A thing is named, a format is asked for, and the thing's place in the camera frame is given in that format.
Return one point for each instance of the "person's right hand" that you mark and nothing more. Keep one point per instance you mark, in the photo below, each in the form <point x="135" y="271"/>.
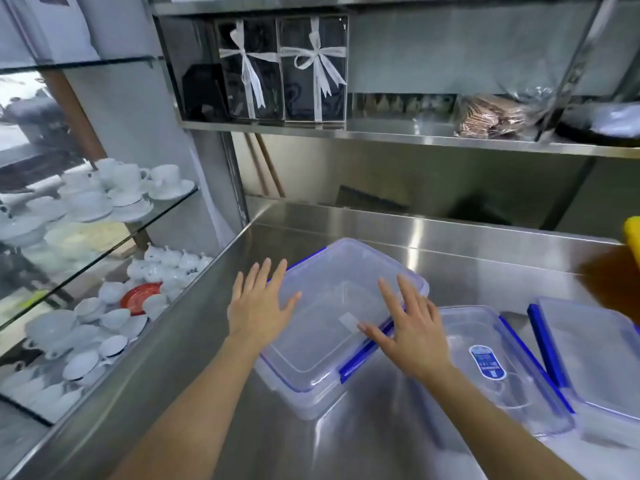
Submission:
<point x="417" y="339"/>

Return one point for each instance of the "person's left hand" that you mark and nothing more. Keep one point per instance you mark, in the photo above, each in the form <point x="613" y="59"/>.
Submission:
<point x="255" y="314"/>

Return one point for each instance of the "large clear plastic container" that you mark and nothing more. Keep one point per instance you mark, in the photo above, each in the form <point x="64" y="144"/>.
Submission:
<point x="330" y="274"/>

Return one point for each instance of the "small clear labelled container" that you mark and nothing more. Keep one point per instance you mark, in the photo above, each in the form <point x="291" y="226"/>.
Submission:
<point x="520" y="394"/>

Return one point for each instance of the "person's right forearm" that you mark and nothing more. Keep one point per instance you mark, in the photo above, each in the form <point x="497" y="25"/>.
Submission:
<point x="490" y="429"/>

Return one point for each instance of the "person's left forearm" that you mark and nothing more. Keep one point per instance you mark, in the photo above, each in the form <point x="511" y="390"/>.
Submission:
<point x="200" y="414"/>

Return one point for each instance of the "red saucer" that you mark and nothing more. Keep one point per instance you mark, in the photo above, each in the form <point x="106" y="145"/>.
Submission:
<point x="135" y="299"/>

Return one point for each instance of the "glass display shelf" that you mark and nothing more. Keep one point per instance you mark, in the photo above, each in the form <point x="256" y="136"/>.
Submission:
<point x="75" y="63"/>
<point x="165" y="214"/>

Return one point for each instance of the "brown wooden pole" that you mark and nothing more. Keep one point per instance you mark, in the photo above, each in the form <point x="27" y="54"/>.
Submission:
<point x="270" y="164"/>

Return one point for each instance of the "group of white cups saucers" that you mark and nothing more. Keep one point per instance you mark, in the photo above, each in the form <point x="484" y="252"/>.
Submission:
<point x="90" y="199"/>

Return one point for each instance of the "stainless steel shelf unit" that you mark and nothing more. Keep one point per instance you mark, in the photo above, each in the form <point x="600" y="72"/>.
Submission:
<point x="400" y="138"/>

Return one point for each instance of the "black gift box white ribbon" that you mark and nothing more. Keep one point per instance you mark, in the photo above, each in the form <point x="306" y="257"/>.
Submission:
<point x="235" y="94"/>
<point x="302" y="102"/>

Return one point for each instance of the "bag of brown wafers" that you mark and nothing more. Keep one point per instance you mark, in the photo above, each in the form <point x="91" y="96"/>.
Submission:
<point x="487" y="117"/>

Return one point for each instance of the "row of metal nozzles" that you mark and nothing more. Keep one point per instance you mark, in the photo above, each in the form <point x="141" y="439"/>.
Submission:
<point x="400" y="104"/>

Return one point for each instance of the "yellow cutting board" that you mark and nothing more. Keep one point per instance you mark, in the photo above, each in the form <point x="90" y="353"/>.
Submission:
<point x="633" y="242"/>

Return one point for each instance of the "white porcelain cups group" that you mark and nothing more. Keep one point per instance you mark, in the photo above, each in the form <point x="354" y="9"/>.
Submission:
<point x="30" y="404"/>

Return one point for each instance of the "black round tray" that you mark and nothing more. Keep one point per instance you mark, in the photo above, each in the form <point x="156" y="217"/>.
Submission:
<point x="575" y="133"/>

